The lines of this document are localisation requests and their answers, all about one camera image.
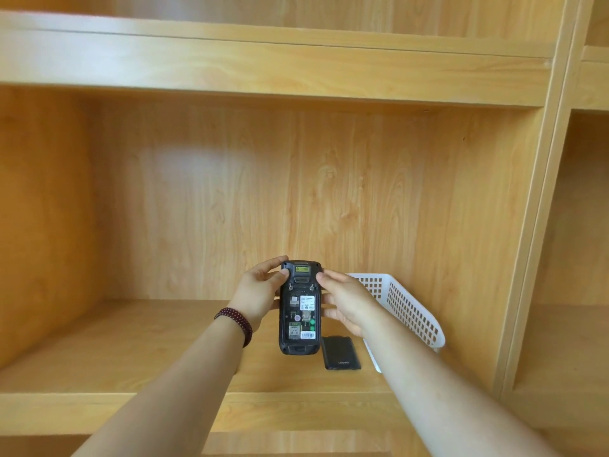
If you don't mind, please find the person's right hand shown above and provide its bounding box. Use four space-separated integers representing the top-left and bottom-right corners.
316 269 381 339

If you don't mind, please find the person's left hand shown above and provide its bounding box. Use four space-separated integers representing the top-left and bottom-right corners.
227 255 290 333

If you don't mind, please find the black handheld scanner device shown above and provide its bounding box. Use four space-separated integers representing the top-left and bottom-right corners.
278 260 324 356

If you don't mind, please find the person's right forearm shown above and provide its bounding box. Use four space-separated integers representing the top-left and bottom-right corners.
364 313 560 457

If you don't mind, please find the person's left forearm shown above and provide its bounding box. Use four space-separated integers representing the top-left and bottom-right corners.
71 317 250 457

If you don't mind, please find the black battery pack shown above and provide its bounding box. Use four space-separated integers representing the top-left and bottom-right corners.
322 336 361 371

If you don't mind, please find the white plastic basket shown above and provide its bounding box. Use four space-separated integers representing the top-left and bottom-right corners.
346 273 446 374

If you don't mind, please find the wooden shelf unit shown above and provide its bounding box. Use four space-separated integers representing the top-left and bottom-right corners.
0 0 609 457

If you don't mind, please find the dark red bead bracelet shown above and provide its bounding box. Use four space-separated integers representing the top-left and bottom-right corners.
214 308 253 348

